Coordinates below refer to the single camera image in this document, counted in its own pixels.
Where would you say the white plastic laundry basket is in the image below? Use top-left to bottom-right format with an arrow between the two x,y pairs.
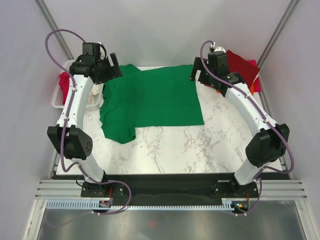
51,70 -> 102,111

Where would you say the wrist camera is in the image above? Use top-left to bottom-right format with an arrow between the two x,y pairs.
209,44 -> 226,53
82,42 -> 106,60

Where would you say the green t-shirt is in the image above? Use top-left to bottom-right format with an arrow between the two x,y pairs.
99,64 -> 204,144

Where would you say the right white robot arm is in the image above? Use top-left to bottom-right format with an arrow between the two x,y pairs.
190,53 -> 294,197

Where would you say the aluminium corner post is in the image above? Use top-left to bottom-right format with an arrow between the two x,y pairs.
257,0 -> 301,69
34,0 -> 74,60

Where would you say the white slotted cable duct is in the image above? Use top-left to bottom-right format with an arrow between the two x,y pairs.
45,199 -> 248,211

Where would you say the right aluminium corner post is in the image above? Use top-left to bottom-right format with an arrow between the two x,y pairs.
257,0 -> 301,69

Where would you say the crumpled white t-shirt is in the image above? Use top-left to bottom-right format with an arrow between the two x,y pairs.
87,84 -> 104,105

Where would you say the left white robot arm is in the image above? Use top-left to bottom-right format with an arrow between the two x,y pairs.
47,42 -> 123,197

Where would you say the folded pink t-shirt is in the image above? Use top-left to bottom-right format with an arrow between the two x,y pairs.
247,60 -> 262,93

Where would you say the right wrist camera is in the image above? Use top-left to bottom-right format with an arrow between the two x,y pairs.
209,44 -> 226,53

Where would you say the left aluminium corner post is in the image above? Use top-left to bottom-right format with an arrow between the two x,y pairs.
34,0 -> 74,60

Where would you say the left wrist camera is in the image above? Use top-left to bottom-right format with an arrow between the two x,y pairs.
82,42 -> 106,60

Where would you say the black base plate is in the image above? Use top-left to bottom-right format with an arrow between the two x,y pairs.
80,173 -> 259,206

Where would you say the folded orange t-shirt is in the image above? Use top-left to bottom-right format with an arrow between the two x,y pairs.
215,82 -> 256,96

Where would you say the folded dark red t-shirt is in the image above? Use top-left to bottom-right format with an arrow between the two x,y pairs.
226,50 -> 260,88

